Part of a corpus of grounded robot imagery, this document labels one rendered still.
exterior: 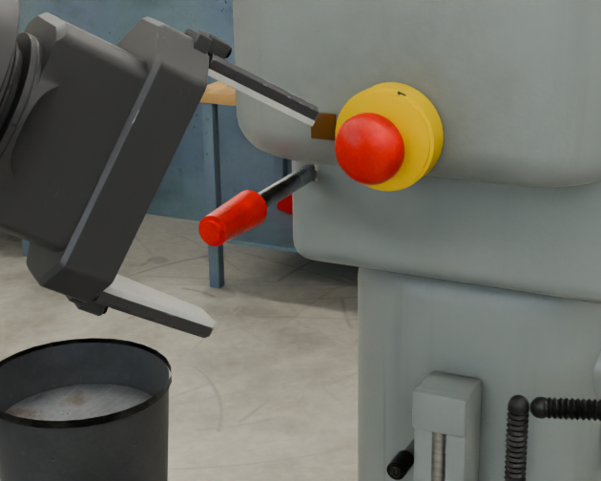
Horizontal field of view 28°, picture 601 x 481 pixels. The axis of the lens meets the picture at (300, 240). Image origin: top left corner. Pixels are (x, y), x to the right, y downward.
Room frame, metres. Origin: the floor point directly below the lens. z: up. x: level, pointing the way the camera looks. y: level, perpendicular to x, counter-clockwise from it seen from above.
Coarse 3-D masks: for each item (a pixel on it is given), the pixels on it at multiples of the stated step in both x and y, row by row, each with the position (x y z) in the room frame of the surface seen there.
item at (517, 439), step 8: (512, 400) 0.68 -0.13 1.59; (520, 400) 0.67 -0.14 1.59; (512, 408) 0.67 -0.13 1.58; (520, 408) 0.67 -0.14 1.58; (528, 408) 0.67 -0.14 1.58; (512, 416) 0.67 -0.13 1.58; (520, 416) 0.67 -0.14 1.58; (512, 424) 0.67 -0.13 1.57; (520, 424) 0.67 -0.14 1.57; (512, 432) 0.67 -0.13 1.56; (520, 432) 0.67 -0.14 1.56; (512, 440) 0.67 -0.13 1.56; (520, 440) 0.67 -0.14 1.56; (512, 448) 0.67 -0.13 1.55; (520, 448) 0.67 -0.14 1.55; (512, 456) 0.67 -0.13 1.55; (520, 456) 0.67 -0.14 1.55; (512, 464) 0.67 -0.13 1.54; (520, 464) 0.67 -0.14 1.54; (512, 472) 0.67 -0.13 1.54; (520, 472) 0.67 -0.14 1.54; (512, 480) 0.67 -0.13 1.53; (520, 480) 0.67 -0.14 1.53
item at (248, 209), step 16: (288, 176) 0.77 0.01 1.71; (304, 176) 0.78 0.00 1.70; (240, 192) 0.72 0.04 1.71; (256, 192) 0.72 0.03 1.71; (272, 192) 0.74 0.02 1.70; (288, 192) 0.76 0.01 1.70; (224, 208) 0.69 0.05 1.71; (240, 208) 0.70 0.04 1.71; (256, 208) 0.71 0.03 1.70; (208, 224) 0.68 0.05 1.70; (224, 224) 0.68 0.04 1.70; (240, 224) 0.69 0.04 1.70; (256, 224) 0.71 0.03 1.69; (208, 240) 0.68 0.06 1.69; (224, 240) 0.68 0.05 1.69
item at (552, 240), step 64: (320, 192) 0.80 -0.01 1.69; (384, 192) 0.78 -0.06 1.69; (448, 192) 0.76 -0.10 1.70; (512, 192) 0.74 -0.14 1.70; (576, 192) 0.72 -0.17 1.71; (320, 256) 0.80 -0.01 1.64; (384, 256) 0.78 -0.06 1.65; (448, 256) 0.76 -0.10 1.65; (512, 256) 0.74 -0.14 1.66; (576, 256) 0.72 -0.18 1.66
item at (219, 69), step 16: (224, 48) 0.50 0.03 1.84; (224, 64) 0.49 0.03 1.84; (224, 80) 0.49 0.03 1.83; (240, 80) 0.50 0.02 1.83; (256, 80) 0.50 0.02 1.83; (256, 96) 0.50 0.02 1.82; (272, 96) 0.51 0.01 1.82; (288, 96) 0.51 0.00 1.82; (288, 112) 0.51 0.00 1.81; (304, 112) 0.51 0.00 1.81
